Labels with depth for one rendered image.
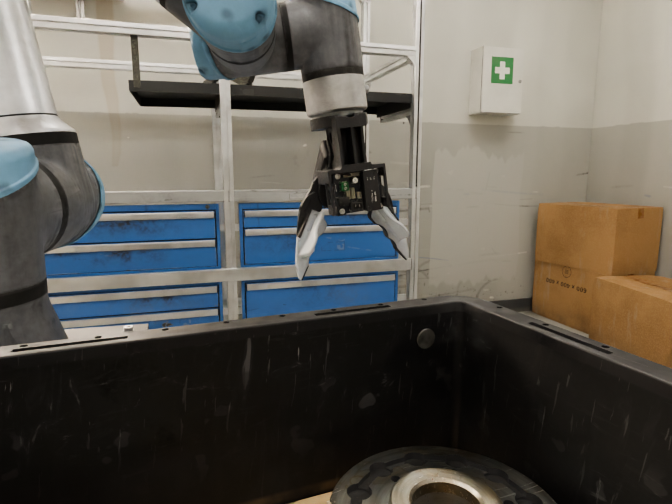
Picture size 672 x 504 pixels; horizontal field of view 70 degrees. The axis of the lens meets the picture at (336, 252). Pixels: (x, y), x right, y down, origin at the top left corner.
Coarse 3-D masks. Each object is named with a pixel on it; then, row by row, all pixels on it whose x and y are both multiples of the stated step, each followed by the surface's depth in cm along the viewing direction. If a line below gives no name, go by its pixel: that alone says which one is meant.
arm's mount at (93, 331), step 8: (80, 328) 61; (88, 328) 61; (96, 328) 61; (104, 328) 61; (112, 328) 61; (120, 328) 61; (128, 328) 60; (136, 328) 61; (144, 328) 62; (72, 336) 58; (80, 336) 58
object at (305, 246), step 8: (312, 216) 61; (320, 216) 59; (312, 224) 61; (320, 224) 59; (304, 232) 61; (312, 232) 60; (320, 232) 62; (296, 240) 62; (304, 240) 61; (312, 240) 58; (296, 248) 62; (304, 248) 60; (312, 248) 57; (296, 256) 61; (304, 256) 60; (296, 264) 61; (304, 264) 62; (304, 272) 62
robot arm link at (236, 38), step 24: (168, 0) 41; (192, 0) 38; (216, 0) 38; (240, 0) 38; (264, 0) 39; (192, 24) 40; (216, 24) 38; (240, 24) 39; (264, 24) 40; (216, 48) 44; (240, 48) 42; (264, 48) 47
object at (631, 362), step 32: (256, 320) 24; (288, 320) 24; (320, 320) 25; (352, 320) 25; (512, 320) 24; (0, 352) 20; (32, 352) 20; (64, 352) 20; (96, 352) 21; (128, 352) 21; (576, 352) 21; (608, 352) 20; (640, 384) 18
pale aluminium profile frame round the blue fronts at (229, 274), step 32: (416, 0) 202; (96, 32) 171; (128, 32) 172; (160, 32) 175; (416, 32) 204; (64, 64) 225; (96, 64) 229; (128, 64) 232; (160, 64) 236; (384, 64) 238; (416, 64) 206; (224, 96) 186; (416, 96) 208; (224, 128) 187; (416, 128) 211; (224, 160) 189; (416, 160) 213; (224, 192) 191; (224, 224) 196; (416, 224) 218; (224, 256) 260; (416, 256) 221; (64, 288) 178; (96, 288) 181; (224, 288) 263; (416, 288) 223; (224, 320) 229
